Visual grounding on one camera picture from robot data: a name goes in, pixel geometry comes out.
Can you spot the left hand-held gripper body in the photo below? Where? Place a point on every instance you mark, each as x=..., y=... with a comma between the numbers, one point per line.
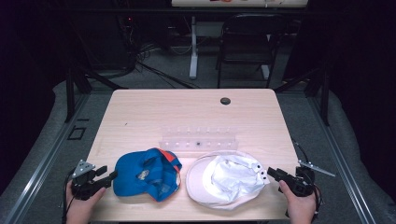
x=81, y=183

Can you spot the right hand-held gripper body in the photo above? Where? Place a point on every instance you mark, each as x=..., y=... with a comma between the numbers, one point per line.
x=301, y=183

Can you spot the blue and orange cap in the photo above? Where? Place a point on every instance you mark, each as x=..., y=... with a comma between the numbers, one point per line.
x=146, y=174

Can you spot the white cap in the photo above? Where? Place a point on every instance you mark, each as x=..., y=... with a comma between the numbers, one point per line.
x=224, y=180

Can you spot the clear acrylic peg rack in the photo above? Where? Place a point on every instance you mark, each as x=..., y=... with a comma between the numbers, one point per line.
x=199, y=141

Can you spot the person's left hand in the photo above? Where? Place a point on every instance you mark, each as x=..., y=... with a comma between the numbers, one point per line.
x=80, y=207

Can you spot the person's right hand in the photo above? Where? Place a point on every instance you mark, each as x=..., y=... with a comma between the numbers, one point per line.
x=299, y=207

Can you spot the black table grommet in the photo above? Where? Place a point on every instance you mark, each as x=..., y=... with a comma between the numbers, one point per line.
x=225, y=100

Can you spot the black folding chair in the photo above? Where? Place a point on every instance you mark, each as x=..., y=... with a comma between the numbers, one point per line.
x=249, y=40

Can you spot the white desk leg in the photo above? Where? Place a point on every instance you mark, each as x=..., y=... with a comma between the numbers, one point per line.
x=193, y=49

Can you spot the aluminium floor rail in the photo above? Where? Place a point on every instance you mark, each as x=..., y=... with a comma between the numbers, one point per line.
x=37, y=174
x=346, y=174

